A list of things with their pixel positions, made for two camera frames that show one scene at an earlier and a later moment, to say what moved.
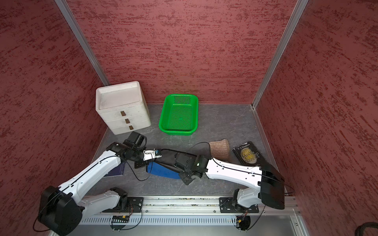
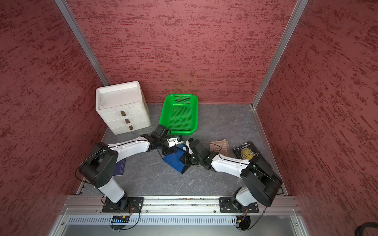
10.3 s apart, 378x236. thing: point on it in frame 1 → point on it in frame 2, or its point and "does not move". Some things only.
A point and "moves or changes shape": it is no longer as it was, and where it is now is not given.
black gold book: x=248 y=155 does not move
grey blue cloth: x=165 y=165 moves or changes shape
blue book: x=117 y=171 does not move
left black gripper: x=137 y=164 → x=165 y=151
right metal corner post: x=299 y=8 does not move
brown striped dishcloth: x=219 y=149 does not move
